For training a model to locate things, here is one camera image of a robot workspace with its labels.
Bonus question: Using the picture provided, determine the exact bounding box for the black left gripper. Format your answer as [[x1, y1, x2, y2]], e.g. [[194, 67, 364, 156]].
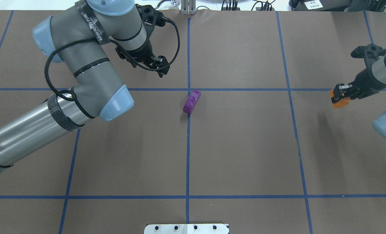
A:
[[115, 41, 170, 78]]

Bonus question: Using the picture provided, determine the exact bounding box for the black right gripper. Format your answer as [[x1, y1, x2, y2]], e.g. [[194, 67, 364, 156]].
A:
[[331, 69, 382, 105]]

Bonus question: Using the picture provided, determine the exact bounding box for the orange trapezoid block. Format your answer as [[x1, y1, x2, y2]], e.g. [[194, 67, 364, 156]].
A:
[[329, 90, 351, 109]]

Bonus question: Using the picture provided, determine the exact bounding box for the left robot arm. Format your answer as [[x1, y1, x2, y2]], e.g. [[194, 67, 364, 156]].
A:
[[0, 0, 175, 173]]

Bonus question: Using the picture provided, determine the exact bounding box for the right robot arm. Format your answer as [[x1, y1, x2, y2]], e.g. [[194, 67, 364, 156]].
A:
[[329, 44, 386, 139]]

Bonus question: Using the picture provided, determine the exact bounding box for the purple block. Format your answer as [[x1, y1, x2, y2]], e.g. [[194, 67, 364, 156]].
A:
[[183, 90, 201, 115]]

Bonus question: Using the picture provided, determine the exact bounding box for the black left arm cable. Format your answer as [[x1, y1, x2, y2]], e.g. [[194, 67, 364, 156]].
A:
[[44, 16, 181, 102]]

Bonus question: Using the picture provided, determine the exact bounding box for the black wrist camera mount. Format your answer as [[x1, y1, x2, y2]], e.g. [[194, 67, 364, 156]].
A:
[[350, 44, 386, 68]]

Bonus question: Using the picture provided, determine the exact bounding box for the white metal base plate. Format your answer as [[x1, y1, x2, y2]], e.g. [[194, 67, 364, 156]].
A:
[[144, 223, 230, 234]]

